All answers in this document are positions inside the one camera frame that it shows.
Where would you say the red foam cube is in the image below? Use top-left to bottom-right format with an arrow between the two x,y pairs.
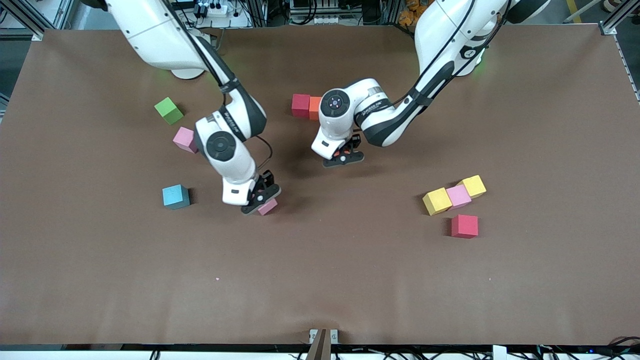
451,214 -> 479,239
291,93 -> 311,119

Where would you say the cyan foam cube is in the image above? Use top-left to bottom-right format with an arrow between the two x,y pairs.
162,184 -> 191,210

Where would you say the yellow foam cube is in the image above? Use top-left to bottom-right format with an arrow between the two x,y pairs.
422,187 -> 453,216
460,174 -> 487,199

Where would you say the green foam cube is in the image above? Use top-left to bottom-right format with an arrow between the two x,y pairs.
154,96 -> 185,126

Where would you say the white power strip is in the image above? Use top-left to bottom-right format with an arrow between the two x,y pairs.
192,2 -> 236,17

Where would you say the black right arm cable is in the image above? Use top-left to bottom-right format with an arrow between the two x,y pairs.
162,0 -> 274,175

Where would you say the silver metal bracket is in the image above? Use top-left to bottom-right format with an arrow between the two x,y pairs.
309,328 -> 339,345

